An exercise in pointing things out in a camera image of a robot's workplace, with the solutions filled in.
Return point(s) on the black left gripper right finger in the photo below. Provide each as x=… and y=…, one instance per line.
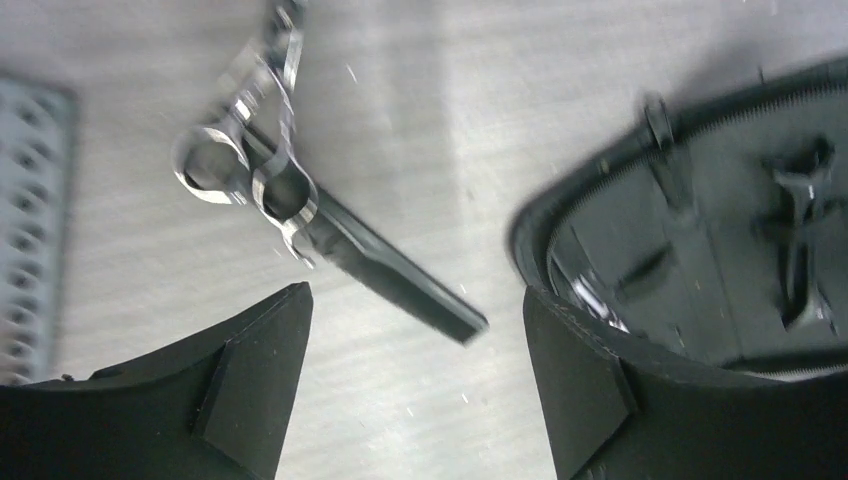
x=618, y=407

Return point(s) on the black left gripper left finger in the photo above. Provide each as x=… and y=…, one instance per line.
x=213, y=405

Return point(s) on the black tool pouch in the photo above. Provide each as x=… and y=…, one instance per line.
x=667, y=216

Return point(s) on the black comb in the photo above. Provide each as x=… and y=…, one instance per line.
x=384, y=265

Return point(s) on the black hair clip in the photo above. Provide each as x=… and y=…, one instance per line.
x=805, y=181

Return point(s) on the silver thinning scissors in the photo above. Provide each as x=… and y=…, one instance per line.
x=573, y=277

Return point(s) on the silver hair scissors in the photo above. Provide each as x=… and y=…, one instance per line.
x=244, y=155

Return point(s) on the grey studded base plate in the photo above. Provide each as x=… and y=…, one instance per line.
x=39, y=132

